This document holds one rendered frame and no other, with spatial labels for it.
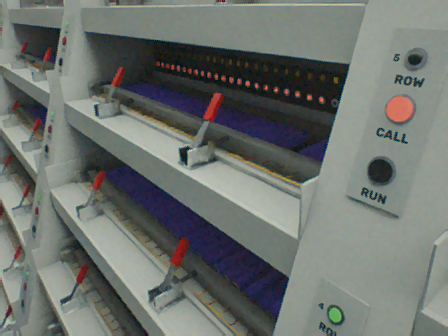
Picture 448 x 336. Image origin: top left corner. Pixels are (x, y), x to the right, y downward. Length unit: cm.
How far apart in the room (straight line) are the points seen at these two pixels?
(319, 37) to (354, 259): 18
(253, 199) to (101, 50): 55
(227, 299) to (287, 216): 18
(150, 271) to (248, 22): 37
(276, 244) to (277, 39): 19
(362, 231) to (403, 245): 3
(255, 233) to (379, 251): 12
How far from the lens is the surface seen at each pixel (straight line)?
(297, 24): 34
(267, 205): 35
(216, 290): 49
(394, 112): 26
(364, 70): 28
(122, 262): 59
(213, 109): 43
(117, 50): 83
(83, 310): 79
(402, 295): 28
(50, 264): 93
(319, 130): 48
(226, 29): 41
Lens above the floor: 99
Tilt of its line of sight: 9 degrees down
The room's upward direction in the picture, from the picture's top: 14 degrees clockwise
